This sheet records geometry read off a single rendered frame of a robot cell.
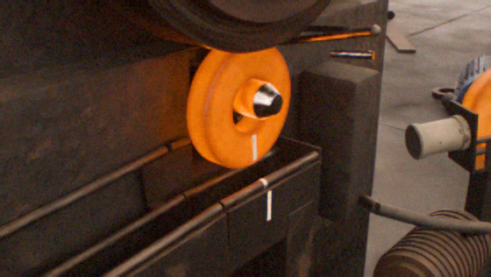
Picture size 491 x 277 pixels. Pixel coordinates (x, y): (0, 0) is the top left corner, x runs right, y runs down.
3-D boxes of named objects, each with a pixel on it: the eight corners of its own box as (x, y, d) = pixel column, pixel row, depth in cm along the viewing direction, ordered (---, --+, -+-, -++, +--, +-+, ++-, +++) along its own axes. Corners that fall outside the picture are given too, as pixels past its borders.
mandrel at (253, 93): (162, 97, 80) (160, 65, 78) (186, 88, 83) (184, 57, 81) (265, 128, 69) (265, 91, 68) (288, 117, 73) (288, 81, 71)
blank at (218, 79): (178, 58, 66) (200, 63, 64) (267, 23, 76) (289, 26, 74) (192, 181, 73) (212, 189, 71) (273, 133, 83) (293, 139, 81)
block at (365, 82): (290, 208, 100) (295, 67, 91) (317, 191, 106) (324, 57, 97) (346, 230, 94) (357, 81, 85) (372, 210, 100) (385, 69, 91)
